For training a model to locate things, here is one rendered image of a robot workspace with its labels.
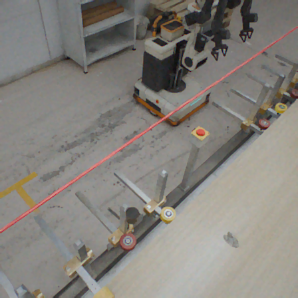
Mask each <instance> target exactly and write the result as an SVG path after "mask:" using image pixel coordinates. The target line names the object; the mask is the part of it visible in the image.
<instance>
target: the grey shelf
mask: <svg viewBox="0 0 298 298"><path fill-rule="evenodd" d="M111 1H112V0H56V4H57V11H58V16H59V23H60V27H61V35H62V39H63V46H64V50H65V59H66V60H69V58H68V57H70V58H71V59H72V60H74V61H75V62H77V63H78V64H79V65H80V66H82V67H83V69H84V74H87V73H88V70H87V66H88V65H90V64H92V63H93V62H95V61H97V60H99V59H102V58H104V57H107V56H109V55H111V54H114V53H116V52H118V51H121V50H122V49H125V48H126V47H129V46H131V45H134V48H133V49H132V50H133V51H135V50H136V19H137V2H138V0H113V1H116V2H117V6H116V7H119V6H123V7H124V11H123V12H121V13H119V14H117V15H113V16H111V17H109V18H106V19H103V20H101V21H99V22H96V23H93V24H91V25H89V26H86V27H82V15H81V11H84V10H86V9H90V8H93V7H96V6H99V5H102V4H105V3H109V2H111ZM113 28H114V30H113Z"/></svg>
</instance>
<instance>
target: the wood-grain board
mask: <svg viewBox="0 0 298 298"><path fill-rule="evenodd" d="M228 231H232V232H233V233H234V236H235V238H236V239H237V240H238V246H239V247H237V248H234V247H231V246H230V245H229V244H226V242H225V241H224V238H223V235H227V232H228ZM105 287H107V288H108V289H109V290H110V292H111V293H112V294H113V295H114V298H298V99H297V100H296V101H295V102H294V103H293V104H292V105H291V106H290V107H289V108H288V109H287V110H286V111H285V112H284V113H283V114H282V115H281V116H280V117H279V118H278V119H277V120H276V121H275V122H274V123H273V124H272V125H271V126H270V127H269V128H268V129H266V130H265V131H264V132H263V133H262V134H261V135H260V136H259V137H258V138H257V139H256V140H255V141H254V142H253V143H252V144H251V145H250V146H249V147H248V148H247V149H246V150H244V151H243V152H242V153H241V154H240V155H239V156H238V158H237V159H236V160H235V161H234V162H233V163H232V164H231V165H230V166H229V167H228V168H226V169H225V170H224V171H223V172H222V173H221V174H220V175H219V176H218V177H217V178H216V179H215V180H214V181H213V182H212V183H211V184H210V185H209V186H208V187H207V188H206V189H205V190H204V191H203V192H201V193H200V194H199V195H198V196H197V197H196V198H195V199H194V200H193V201H192V202H191V203H190V204H189V205H188V206H187V207H186V208H185V209H184V210H183V211H182V213H181V214H179V215H178V216H177V217H176V218H175V219H174V220H173V221H172V222H171V223H170V224H169V225H168V226H167V227H166V228H165V229H164V230H163V231H162V232H161V233H160V234H159V235H157V236H156V237H155V238H154V239H153V240H152V241H151V242H150V243H149V244H148V245H147V246H146V247H145V248H144V249H143V250H142V251H141V252H140V253H139V254H138V255H137V256H136V257H135V258H134V259H133V260H132V261H131V262H130V263H129V264H128V265H127V266H126V267H125V268H124V269H123V270H122V271H121V272H120V273H119V274H118V275H117V276H116V277H114V278H113V279H112V280H111V281H110V282H109V283H108V284H107V285H106V286H105Z"/></svg>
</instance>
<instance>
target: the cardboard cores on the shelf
mask: <svg viewBox="0 0 298 298"><path fill-rule="evenodd" d="M116 6H117V2H116V1H111V2H109V3H105V4H102V5H99V6H96V7H93V8H90V9H86V10H84V11H81V15H82V27H86V26H89V25H91V24H93V23H96V22H99V21H101V20H103V19H106V18H109V17H111V16H113V15H117V14H119V13H121V12H123V11H124V7H123V6H119V7H116Z"/></svg>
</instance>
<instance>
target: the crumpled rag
mask: <svg viewBox="0 0 298 298"><path fill-rule="evenodd" d="M223 240H224V241H225V242H226V244H229V245H230V246H231V247H234V248H237V247H239V246H238V240H237V239H236V238H235V236H234V233H233V232H232V231H228V232H227V235H223Z"/></svg>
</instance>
